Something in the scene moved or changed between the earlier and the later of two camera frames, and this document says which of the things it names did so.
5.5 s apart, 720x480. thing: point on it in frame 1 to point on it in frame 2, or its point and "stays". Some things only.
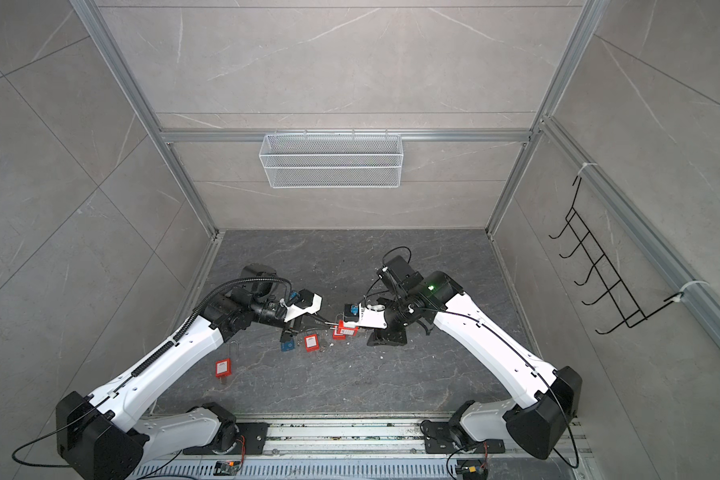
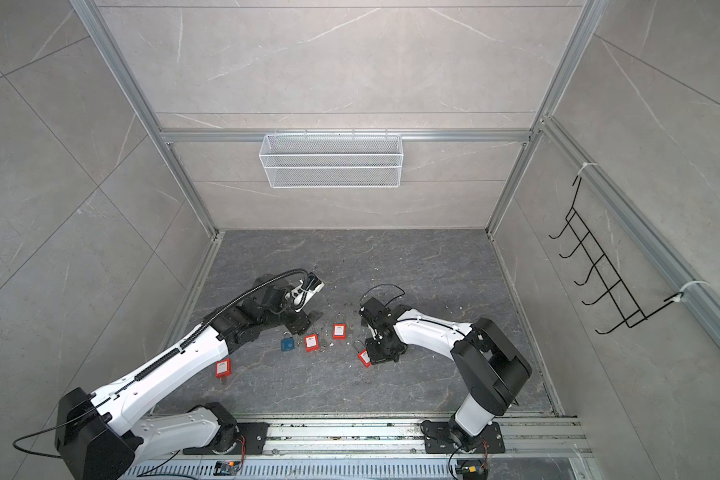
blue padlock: (287, 346) stays
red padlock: (352, 331) to (365, 358)
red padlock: (311, 343) stays
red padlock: (223, 368) stays
